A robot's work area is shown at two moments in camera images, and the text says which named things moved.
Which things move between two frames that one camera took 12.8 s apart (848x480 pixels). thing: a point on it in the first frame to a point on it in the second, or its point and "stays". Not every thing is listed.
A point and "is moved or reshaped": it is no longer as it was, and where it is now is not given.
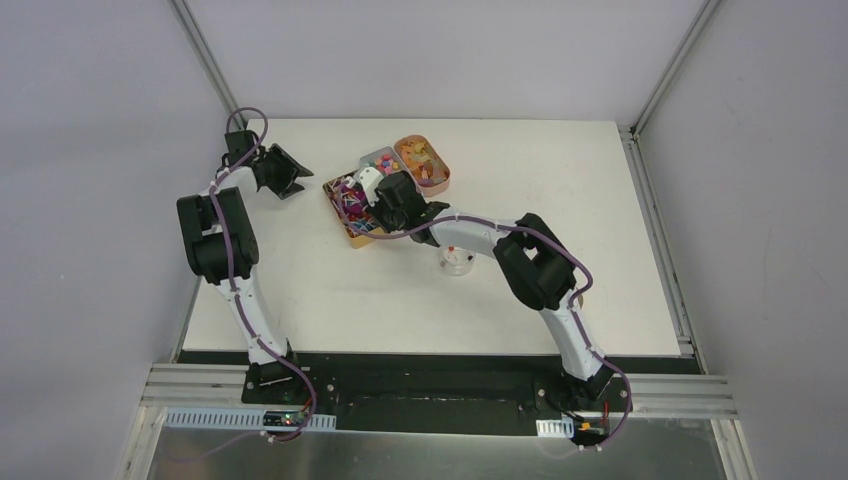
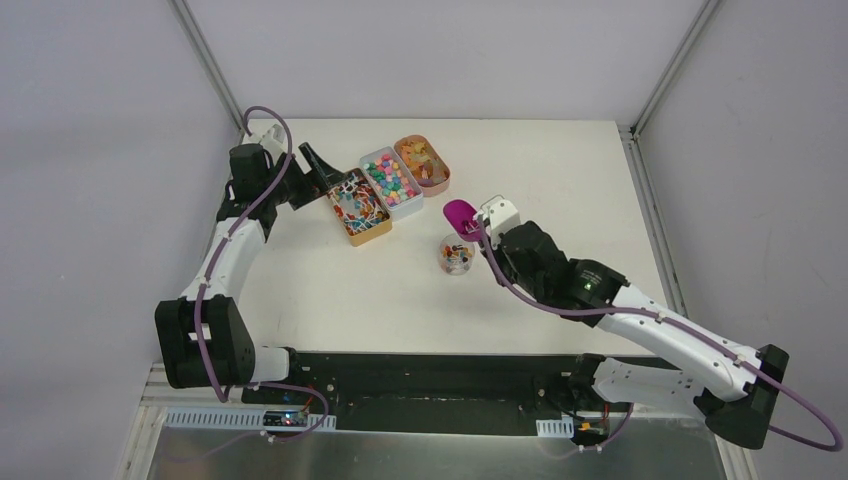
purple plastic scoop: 353,201 is moved or reshaped
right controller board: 588,431 stays
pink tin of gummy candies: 422,162 stays
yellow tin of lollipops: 349,201 stays
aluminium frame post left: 195,34 stays
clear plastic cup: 457,261 stays
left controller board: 272,418 stays
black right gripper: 376,211 to 496,248
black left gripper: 279,172 to 303,183
